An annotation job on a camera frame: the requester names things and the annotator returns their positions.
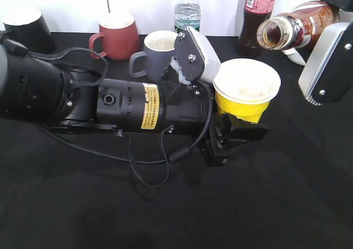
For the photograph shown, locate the white mug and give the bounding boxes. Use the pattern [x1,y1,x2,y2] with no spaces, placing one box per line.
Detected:
[282,48,306,66]

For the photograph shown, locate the black mug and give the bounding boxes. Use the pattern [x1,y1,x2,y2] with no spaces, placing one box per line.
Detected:
[1,7,55,54]

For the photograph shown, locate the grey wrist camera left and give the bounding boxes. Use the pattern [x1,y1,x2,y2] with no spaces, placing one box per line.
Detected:
[174,26,221,84]

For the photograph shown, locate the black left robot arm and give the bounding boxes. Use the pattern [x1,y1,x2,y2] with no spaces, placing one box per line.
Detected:
[1,39,268,166]

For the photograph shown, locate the red mug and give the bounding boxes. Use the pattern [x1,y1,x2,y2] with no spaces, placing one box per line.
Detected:
[88,12,140,61]

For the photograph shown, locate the clear water bottle green label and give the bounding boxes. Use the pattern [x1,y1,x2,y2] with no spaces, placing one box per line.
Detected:
[174,0,201,33]

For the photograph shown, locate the Nescafe coffee bottle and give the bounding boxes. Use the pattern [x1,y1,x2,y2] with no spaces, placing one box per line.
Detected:
[256,1,339,51]

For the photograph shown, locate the yellow paper cup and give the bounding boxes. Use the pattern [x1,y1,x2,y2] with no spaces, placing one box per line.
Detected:
[213,58,281,123]

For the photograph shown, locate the black cable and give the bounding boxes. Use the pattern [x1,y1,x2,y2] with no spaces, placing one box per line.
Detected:
[41,80,213,188]

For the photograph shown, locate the cola bottle red label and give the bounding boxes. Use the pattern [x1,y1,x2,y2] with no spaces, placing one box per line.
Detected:
[237,0,275,57]

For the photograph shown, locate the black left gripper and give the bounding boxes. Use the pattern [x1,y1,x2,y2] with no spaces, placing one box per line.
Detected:
[161,66,269,167]

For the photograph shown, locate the grey mug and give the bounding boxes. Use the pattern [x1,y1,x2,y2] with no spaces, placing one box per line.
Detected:
[129,30,178,82]

